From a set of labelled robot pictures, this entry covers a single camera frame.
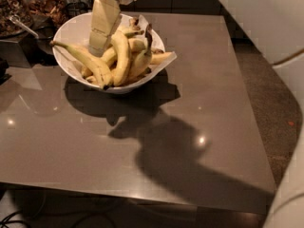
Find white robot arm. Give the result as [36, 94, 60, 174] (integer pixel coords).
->
[219, 0, 304, 228]

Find glass jar with granola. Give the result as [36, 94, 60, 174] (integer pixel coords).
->
[0, 0, 33, 38]

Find white ceramic bowl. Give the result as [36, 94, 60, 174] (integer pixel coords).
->
[52, 12, 170, 94]

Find back yellow banana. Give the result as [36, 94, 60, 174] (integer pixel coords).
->
[101, 37, 164, 68]

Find black floor cables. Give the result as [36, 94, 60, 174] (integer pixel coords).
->
[0, 210, 32, 228]

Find metal serving spoon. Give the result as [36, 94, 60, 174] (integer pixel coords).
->
[9, 15, 39, 39]

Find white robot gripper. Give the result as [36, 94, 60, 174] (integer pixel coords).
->
[88, 0, 136, 57]

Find far right yellow banana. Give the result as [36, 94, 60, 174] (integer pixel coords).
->
[150, 52, 171, 65]

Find front left yellow banana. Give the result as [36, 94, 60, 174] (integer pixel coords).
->
[50, 40, 113, 89]

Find right banana with dark stem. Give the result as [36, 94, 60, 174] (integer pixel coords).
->
[127, 24, 153, 82]

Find curved yellow banana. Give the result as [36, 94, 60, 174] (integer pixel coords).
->
[111, 30, 130, 86]

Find glass jar with dried fruit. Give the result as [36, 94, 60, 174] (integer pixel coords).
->
[26, 0, 68, 28]

